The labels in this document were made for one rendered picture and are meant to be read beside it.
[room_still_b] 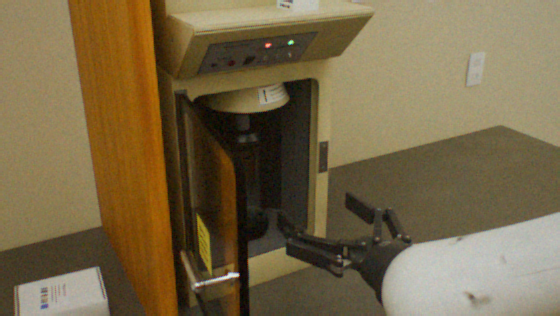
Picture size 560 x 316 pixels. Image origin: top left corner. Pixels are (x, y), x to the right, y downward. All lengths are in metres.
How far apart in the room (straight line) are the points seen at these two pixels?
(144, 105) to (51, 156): 0.59
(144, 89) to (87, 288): 0.50
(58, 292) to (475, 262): 0.84
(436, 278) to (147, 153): 0.48
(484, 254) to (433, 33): 1.34
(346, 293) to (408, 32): 0.89
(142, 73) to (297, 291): 0.58
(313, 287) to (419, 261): 0.63
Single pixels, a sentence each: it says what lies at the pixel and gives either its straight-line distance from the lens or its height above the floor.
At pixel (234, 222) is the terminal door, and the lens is 0.68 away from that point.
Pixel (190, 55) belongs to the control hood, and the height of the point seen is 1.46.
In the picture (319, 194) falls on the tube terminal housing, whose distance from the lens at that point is 1.15.
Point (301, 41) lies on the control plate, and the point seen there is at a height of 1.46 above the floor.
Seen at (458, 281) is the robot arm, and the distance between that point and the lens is 0.55.
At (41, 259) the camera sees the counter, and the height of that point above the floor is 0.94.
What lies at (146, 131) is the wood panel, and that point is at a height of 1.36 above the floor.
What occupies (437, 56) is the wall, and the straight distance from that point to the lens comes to 1.87.
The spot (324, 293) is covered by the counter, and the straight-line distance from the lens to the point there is 1.17.
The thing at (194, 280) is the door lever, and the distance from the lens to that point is 0.76.
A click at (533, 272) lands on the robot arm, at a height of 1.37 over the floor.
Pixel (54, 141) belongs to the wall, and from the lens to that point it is 1.37.
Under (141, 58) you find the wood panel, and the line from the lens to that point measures 0.80.
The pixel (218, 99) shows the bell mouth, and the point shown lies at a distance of 1.03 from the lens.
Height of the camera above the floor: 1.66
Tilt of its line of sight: 24 degrees down
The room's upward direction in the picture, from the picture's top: straight up
